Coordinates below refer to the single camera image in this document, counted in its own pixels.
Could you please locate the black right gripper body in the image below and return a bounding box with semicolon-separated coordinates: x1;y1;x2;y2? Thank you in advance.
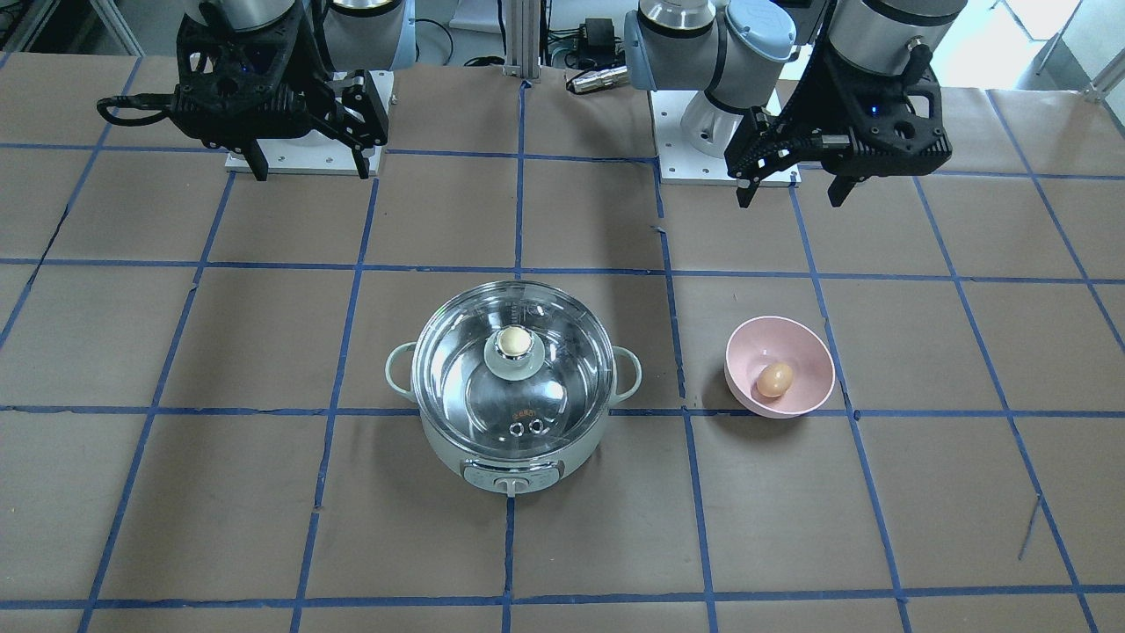
170;7;389;157

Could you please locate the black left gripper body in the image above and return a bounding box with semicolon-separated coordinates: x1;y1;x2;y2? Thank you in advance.
726;36;953;181

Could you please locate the brown egg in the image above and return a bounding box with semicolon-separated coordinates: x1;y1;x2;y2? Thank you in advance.
756;361;795;399

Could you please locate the glass pot lid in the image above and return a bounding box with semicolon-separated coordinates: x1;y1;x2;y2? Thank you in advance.
404;280;630;458

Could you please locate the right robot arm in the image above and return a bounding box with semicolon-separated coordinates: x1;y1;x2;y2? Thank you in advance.
169;1;417;180

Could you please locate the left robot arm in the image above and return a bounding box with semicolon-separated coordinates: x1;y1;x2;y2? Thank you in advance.
623;1;965;207

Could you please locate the pale green electric pot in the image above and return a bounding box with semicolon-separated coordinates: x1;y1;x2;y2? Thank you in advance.
383;280;644;498

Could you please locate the pink bowl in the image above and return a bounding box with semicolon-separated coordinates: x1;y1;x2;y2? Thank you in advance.
723;316;837;419

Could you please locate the silver cylindrical connector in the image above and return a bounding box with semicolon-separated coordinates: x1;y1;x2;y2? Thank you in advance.
565;65;629;94

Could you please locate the black power adapter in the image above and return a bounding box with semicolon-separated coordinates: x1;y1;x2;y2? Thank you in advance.
578;18;617;53

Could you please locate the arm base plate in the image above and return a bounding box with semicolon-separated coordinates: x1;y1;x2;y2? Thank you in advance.
649;81;800;186
224;69;396;177

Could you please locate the black camera cable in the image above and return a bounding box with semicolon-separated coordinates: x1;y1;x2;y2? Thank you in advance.
97;94;177;129

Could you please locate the aluminium frame post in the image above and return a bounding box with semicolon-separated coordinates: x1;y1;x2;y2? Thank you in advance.
498;1;547;84

